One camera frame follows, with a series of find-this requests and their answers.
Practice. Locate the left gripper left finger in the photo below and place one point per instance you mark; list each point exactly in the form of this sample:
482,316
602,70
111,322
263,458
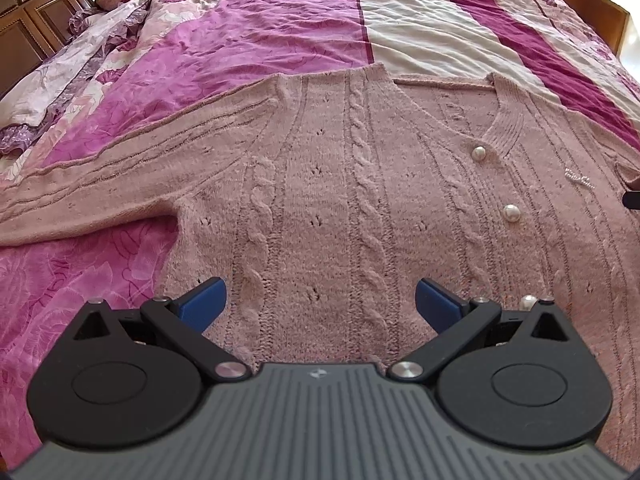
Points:
120,378

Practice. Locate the pink knitted cardigan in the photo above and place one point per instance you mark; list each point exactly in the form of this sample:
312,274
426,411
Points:
323,199

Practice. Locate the floral purple quilt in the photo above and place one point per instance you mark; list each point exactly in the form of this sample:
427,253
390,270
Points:
40,109

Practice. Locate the magenta striped bedspread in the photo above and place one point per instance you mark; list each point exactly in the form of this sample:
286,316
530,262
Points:
541,45

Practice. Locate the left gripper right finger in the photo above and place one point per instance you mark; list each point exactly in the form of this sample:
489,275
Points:
518,379

